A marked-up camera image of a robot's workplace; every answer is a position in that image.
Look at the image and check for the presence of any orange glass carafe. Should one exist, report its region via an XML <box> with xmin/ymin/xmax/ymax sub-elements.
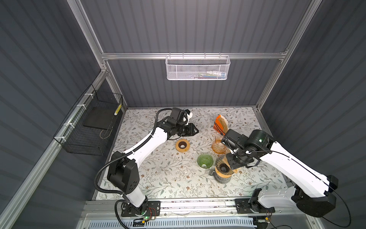
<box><xmin>211</xmin><ymin>136</ymin><xmax>229</xmax><ymax>155</ymax></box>

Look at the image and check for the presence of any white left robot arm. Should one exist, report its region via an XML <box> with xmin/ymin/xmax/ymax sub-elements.
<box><xmin>107</xmin><ymin>107</ymin><xmax>199</xmax><ymax>208</ymax></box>

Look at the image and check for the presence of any orange coffee filter box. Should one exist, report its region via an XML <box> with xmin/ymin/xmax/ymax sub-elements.
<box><xmin>213</xmin><ymin>115</ymin><xmax>229</xmax><ymax>135</ymax></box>

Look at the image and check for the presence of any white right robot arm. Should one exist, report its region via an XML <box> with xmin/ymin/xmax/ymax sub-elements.
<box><xmin>221</xmin><ymin>129</ymin><xmax>338</xmax><ymax>218</ymax></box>

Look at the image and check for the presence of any white wire mesh basket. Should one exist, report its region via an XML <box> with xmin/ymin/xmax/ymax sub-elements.
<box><xmin>165</xmin><ymin>55</ymin><xmax>231</xmax><ymax>81</ymax></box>

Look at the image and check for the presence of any wooden dripper ring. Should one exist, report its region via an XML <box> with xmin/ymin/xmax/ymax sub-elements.
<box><xmin>214</xmin><ymin>168</ymin><xmax>234</xmax><ymax>178</ymax></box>
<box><xmin>175</xmin><ymin>138</ymin><xmax>191</xmax><ymax>153</ymax></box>

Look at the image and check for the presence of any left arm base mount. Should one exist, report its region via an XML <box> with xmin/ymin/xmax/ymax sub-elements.
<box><xmin>121</xmin><ymin>200</ymin><xmax>161</xmax><ymax>217</ymax></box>

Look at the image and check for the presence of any grey glass carafe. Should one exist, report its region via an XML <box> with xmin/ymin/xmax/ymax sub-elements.
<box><xmin>209</xmin><ymin>169</ymin><xmax>232</xmax><ymax>184</ymax></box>

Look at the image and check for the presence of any black corrugated cable hose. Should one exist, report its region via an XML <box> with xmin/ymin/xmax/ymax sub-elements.
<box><xmin>93</xmin><ymin>108</ymin><xmax>172</xmax><ymax>229</ymax></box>

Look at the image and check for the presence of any floral table mat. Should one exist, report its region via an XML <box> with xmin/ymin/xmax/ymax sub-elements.
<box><xmin>95</xmin><ymin>107</ymin><xmax>292</xmax><ymax>201</ymax></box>

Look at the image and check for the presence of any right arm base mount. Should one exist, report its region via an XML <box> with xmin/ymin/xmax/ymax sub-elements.
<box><xmin>234</xmin><ymin>198</ymin><xmax>275</xmax><ymax>214</ymax></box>

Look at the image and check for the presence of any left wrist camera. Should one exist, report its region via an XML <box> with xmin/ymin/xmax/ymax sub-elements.
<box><xmin>184</xmin><ymin>109</ymin><xmax>193</xmax><ymax>125</ymax></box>

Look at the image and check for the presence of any grey glass dripper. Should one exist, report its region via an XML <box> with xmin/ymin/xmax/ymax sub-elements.
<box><xmin>215</xmin><ymin>155</ymin><xmax>234</xmax><ymax>175</ymax></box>

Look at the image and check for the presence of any white ribbed front panel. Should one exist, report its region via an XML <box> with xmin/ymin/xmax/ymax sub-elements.
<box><xmin>87</xmin><ymin>217</ymin><xmax>255</xmax><ymax>229</ymax></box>

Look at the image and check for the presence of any black wire basket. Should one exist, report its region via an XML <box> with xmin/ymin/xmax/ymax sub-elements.
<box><xmin>54</xmin><ymin>85</ymin><xmax>124</xmax><ymax>156</ymax></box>

